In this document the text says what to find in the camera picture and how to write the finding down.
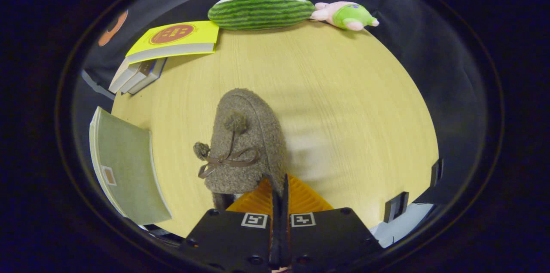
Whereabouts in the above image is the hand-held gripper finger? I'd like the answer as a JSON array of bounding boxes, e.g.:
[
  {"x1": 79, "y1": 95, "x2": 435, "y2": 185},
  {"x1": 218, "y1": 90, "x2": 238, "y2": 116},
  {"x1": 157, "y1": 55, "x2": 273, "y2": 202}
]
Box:
[
  {"x1": 279, "y1": 173, "x2": 383, "y2": 273},
  {"x1": 180, "y1": 173, "x2": 280, "y2": 273}
]

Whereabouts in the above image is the brown fuzzy shoe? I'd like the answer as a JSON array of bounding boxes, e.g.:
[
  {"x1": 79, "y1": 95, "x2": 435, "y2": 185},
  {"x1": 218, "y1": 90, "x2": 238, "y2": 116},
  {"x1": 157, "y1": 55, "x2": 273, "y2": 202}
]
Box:
[{"x1": 193, "y1": 88, "x2": 287, "y2": 211}]

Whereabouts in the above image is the beige fabric storage box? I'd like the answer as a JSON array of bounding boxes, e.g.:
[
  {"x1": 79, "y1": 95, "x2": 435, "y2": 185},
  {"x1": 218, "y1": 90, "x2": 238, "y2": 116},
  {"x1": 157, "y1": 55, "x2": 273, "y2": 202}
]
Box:
[{"x1": 89, "y1": 106, "x2": 172, "y2": 225}]

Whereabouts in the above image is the blue-edged book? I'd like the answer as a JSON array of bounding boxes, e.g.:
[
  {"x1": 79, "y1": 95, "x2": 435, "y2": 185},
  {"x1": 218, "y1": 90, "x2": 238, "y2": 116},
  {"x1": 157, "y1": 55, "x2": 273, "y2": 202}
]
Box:
[{"x1": 128, "y1": 57, "x2": 167, "y2": 95}]

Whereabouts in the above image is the white book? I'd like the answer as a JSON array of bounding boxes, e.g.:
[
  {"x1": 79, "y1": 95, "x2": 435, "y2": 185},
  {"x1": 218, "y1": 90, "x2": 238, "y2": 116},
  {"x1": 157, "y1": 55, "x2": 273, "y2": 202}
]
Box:
[{"x1": 119, "y1": 60, "x2": 151, "y2": 94}]

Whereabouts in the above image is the yellow book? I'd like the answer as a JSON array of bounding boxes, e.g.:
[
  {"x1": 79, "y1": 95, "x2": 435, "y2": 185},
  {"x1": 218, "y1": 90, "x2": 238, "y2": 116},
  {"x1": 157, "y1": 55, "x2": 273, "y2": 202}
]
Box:
[{"x1": 125, "y1": 21, "x2": 220, "y2": 65}]

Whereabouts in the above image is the watermelon plush cushion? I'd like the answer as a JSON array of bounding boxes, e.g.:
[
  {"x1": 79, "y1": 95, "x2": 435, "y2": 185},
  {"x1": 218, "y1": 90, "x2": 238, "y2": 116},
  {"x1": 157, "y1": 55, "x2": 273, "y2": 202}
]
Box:
[{"x1": 208, "y1": 0, "x2": 316, "y2": 31}]

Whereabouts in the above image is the pink and green plush toy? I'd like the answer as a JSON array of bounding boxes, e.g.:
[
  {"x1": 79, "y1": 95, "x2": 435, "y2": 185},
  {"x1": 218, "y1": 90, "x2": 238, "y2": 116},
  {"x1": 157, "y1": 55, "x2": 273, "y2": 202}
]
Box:
[{"x1": 310, "y1": 1, "x2": 380, "y2": 31}]

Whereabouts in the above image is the black table bracket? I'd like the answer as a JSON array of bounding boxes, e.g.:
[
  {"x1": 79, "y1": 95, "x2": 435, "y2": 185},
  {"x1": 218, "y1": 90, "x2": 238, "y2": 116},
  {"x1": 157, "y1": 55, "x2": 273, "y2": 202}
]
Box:
[
  {"x1": 384, "y1": 192, "x2": 409, "y2": 223},
  {"x1": 431, "y1": 159, "x2": 444, "y2": 187}
]

